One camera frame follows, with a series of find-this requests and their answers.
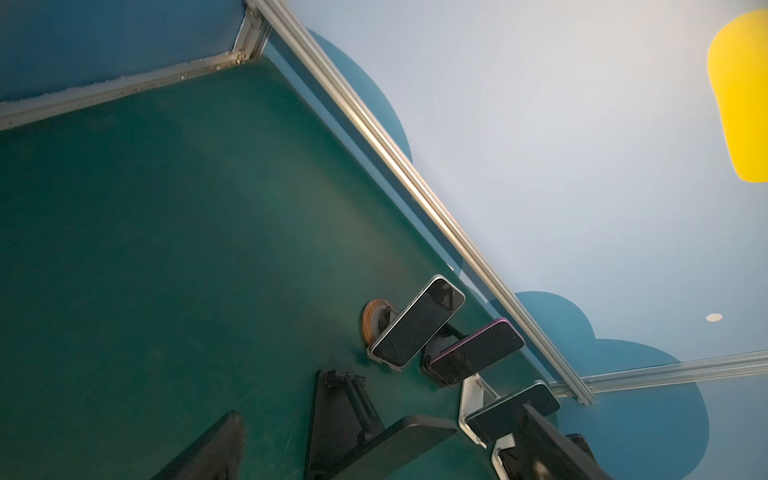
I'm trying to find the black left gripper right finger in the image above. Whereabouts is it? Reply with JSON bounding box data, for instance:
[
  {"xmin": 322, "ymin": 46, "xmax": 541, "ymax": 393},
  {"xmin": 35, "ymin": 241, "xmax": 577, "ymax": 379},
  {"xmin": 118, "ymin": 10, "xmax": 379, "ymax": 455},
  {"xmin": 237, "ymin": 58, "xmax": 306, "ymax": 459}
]
[{"xmin": 514, "ymin": 405, "xmax": 611, "ymax": 480}]

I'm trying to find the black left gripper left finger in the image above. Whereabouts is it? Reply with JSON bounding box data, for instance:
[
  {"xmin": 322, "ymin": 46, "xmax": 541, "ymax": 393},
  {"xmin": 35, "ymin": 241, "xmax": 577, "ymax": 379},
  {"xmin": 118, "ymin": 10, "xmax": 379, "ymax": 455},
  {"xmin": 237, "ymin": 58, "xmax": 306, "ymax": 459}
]
[{"xmin": 152, "ymin": 411, "xmax": 246, "ymax": 480}]

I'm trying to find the phone on white stand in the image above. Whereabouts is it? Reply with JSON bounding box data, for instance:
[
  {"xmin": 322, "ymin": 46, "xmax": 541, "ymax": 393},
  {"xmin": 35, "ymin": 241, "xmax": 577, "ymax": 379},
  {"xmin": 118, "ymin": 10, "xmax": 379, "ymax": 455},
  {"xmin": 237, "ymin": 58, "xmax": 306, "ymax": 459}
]
[{"xmin": 466, "ymin": 381, "xmax": 560, "ymax": 444}]

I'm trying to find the white phone stand middle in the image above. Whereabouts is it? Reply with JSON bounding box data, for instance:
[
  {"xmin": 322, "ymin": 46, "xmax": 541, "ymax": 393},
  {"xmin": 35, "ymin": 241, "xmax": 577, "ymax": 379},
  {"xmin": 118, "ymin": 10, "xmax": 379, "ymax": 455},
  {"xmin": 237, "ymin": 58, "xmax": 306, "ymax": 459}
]
[{"xmin": 458, "ymin": 374, "xmax": 500, "ymax": 448}]

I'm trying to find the pink-edged phone on stand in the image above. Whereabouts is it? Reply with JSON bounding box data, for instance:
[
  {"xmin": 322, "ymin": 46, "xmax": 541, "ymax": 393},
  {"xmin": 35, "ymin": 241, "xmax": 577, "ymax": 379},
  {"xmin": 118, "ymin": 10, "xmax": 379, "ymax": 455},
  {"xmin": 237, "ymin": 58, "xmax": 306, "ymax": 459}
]
[{"xmin": 430, "ymin": 318, "xmax": 525, "ymax": 385}]

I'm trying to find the black front-left phone stand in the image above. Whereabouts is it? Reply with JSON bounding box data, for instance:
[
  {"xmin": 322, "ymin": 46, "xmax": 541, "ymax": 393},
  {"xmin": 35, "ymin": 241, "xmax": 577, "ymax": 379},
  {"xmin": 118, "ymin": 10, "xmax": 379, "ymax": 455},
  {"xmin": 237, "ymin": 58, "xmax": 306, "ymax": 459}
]
[{"xmin": 304, "ymin": 370, "xmax": 458, "ymax": 479}]

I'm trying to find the black phone stand back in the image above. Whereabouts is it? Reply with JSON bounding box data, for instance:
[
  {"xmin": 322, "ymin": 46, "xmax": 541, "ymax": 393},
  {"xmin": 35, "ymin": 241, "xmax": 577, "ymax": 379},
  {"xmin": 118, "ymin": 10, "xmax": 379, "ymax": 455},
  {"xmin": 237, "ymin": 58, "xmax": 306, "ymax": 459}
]
[{"xmin": 420, "ymin": 323, "xmax": 466, "ymax": 387}]

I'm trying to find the phone on wooden stand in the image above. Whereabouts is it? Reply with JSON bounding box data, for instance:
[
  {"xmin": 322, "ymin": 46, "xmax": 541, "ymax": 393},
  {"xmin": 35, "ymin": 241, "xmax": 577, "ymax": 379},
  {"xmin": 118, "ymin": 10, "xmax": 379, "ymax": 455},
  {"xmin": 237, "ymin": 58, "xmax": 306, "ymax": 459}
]
[{"xmin": 367, "ymin": 275, "xmax": 466, "ymax": 371}]

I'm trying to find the wooden round phone stand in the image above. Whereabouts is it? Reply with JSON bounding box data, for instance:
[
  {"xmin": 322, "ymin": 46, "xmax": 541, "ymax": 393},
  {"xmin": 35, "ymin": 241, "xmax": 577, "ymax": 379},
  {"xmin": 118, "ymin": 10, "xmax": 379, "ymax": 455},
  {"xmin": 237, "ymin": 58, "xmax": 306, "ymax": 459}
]
[{"xmin": 361, "ymin": 299, "xmax": 397, "ymax": 347}]

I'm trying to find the aluminium right frame post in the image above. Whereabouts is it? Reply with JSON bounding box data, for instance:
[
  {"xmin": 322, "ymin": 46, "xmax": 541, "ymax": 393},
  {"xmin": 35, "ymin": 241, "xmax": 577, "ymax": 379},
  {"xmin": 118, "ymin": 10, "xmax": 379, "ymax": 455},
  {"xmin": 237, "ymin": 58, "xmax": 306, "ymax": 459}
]
[{"xmin": 582, "ymin": 350, "xmax": 767, "ymax": 394}]

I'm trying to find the aluminium frame post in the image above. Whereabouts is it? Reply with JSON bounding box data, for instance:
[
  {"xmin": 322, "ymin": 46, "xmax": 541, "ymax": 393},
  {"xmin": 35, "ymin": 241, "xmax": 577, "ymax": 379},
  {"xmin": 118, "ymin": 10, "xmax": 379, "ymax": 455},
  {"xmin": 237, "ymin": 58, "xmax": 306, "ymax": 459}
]
[
  {"xmin": 1, "ymin": 8, "xmax": 271, "ymax": 131},
  {"xmin": 582, "ymin": 350, "xmax": 767, "ymax": 394}
]

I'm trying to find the aluminium back frame bar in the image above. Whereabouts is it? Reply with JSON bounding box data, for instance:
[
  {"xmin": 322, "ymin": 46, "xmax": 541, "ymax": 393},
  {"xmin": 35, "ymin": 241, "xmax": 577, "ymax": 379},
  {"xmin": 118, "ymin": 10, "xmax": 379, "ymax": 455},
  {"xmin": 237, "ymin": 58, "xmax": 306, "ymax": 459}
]
[{"xmin": 247, "ymin": 1, "xmax": 596, "ymax": 405}]

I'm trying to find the aluminium left frame post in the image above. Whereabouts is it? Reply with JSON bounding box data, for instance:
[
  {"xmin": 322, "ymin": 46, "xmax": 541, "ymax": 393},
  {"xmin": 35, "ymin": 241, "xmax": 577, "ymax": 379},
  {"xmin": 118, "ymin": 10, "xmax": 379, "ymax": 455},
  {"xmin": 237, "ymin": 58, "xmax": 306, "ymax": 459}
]
[{"xmin": 1, "ymin": 8, "xmax": 271, "ymax": 131}]

